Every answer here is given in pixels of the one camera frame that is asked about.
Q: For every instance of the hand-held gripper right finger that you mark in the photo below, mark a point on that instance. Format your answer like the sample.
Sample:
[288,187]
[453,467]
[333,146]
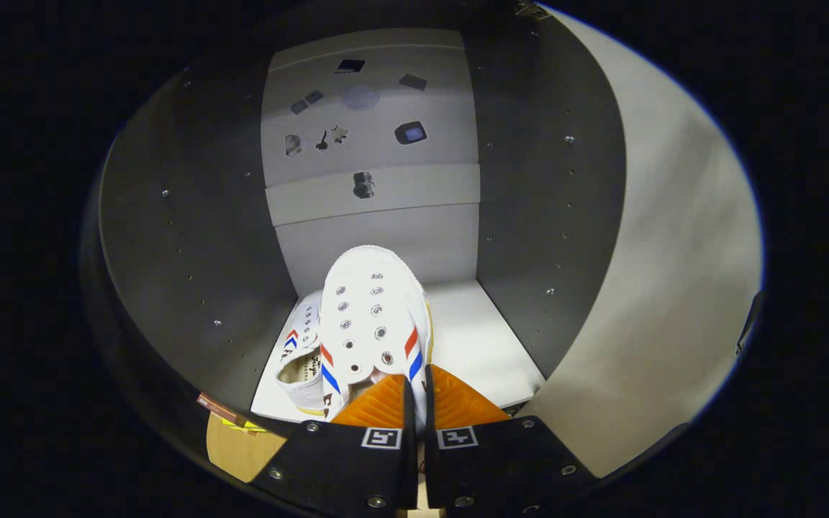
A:
[501,460]

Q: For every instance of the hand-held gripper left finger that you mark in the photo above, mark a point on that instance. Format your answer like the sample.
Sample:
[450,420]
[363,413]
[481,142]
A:
[342,467]

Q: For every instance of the white canvas shoe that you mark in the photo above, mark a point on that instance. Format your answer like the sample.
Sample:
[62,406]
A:
[371,302]
[305,374]

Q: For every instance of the beige shoe cabinet door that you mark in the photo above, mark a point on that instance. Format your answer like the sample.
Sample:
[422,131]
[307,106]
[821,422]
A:
[673,288]

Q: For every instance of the grey shoe cabinet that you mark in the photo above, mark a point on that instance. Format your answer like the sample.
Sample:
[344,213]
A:
[198,237]

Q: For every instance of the yellow book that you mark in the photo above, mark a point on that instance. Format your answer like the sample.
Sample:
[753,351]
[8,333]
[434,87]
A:
[245,426]

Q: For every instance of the brown book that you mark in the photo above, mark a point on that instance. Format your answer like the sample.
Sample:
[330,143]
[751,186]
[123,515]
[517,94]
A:
[220,410]

